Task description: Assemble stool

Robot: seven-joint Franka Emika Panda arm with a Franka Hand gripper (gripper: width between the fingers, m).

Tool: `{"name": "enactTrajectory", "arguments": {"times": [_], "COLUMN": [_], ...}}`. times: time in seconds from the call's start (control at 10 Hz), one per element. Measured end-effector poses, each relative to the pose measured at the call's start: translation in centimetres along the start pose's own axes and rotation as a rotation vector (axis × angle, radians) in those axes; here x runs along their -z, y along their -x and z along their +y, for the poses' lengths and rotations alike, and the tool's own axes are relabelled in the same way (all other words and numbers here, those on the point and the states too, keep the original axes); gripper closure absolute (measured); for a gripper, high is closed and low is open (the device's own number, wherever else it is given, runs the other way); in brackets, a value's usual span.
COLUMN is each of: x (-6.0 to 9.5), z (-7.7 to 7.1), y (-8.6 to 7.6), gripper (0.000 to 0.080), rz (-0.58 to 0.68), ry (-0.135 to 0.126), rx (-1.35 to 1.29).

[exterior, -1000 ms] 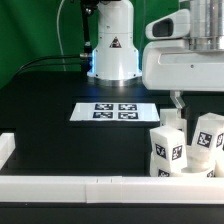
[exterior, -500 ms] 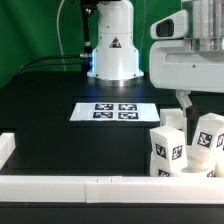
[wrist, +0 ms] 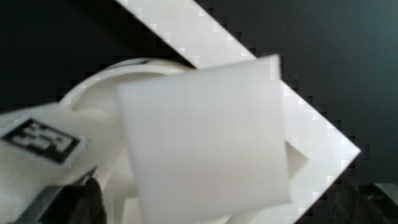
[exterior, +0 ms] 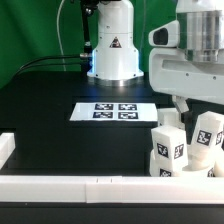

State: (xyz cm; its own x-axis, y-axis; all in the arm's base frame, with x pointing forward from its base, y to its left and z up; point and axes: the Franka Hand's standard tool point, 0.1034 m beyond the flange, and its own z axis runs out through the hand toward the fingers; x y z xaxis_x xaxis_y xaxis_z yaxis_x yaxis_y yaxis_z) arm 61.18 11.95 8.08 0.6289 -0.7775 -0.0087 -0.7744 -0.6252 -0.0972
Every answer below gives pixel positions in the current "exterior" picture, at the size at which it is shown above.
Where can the white marker sheet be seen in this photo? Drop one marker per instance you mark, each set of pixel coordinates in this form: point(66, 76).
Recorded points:
point(108, 111)

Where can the white fence bar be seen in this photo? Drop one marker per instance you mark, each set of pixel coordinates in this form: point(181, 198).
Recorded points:
point(72, 189)
point(7, 146)

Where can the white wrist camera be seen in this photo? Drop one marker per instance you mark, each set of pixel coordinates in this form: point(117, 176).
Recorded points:
point(167, 36)

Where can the white front fence bar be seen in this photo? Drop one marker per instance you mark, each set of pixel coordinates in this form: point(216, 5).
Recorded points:
point(72, 189)

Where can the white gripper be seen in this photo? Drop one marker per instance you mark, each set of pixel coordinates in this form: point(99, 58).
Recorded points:
point(171, 73)

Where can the white left fence bar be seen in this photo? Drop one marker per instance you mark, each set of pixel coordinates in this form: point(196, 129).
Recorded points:
point(7, 146)

